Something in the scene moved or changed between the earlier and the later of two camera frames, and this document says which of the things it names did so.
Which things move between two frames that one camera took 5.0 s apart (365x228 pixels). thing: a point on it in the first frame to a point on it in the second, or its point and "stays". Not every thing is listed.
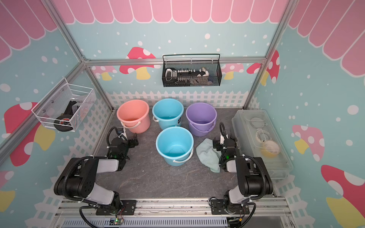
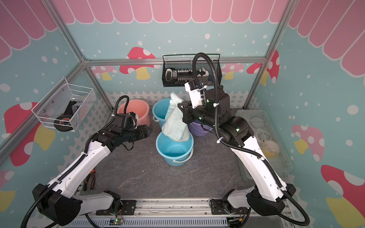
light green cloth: [210, 156] to [173, 126]
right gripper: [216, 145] to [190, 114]
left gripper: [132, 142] to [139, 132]
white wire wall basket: [65, 109] stays
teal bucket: [175, 144] stays
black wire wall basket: [194, 70] stays
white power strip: [174, 74] stays
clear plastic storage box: [256, 136] stays
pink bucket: [134, 115] stays
